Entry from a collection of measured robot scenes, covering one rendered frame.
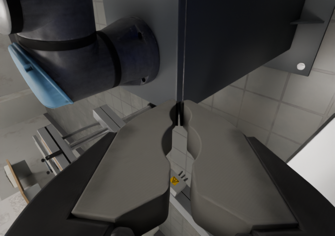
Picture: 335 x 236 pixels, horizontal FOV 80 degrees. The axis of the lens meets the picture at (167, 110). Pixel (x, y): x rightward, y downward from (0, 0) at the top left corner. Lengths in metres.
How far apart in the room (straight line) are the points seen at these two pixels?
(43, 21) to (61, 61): 0.06
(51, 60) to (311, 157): 0.35
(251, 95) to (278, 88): 0.15
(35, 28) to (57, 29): 0.03
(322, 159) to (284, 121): 1.03
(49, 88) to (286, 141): 1.19
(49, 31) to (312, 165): 0.35
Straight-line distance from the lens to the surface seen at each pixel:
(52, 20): 0.33
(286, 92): 1.19
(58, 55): 0.34
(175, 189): 1.21
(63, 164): 1.33
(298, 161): 0.25
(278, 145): 1.34
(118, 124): 1.52
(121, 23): 0.45
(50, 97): 0.36
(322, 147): 0.23
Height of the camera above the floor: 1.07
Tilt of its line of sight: 37 degrees down
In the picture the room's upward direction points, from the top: 119 degrees counter-clockwise
